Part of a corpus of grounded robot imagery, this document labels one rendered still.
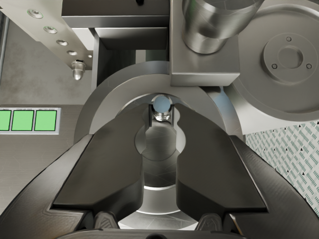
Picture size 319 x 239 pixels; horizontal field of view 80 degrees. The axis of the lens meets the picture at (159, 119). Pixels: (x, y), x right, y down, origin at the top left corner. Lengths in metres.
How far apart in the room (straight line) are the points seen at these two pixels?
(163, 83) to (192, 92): 0.03
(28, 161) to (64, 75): 1.47
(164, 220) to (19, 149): 0.50
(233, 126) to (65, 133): 0.45
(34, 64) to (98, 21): 2.00
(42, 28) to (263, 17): 0.38
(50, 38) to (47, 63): 1.64
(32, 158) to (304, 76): 0.57
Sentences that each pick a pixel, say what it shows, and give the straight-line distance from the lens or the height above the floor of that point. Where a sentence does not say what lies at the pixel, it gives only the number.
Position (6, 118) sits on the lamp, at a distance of 0.64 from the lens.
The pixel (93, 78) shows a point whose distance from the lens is 0.20.
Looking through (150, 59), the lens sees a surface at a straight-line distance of 0.55.
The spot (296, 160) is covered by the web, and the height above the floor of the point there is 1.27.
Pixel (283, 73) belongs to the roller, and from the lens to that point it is 0.21.
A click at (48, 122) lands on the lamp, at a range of 0.57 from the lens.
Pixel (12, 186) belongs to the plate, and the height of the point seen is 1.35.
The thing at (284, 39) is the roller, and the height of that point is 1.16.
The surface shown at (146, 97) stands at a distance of 0.15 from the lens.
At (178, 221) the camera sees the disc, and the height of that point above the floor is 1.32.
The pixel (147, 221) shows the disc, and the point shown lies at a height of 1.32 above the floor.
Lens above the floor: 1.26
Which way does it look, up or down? 9 degrees down
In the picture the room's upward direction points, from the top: 180 degrees counter-clockwise
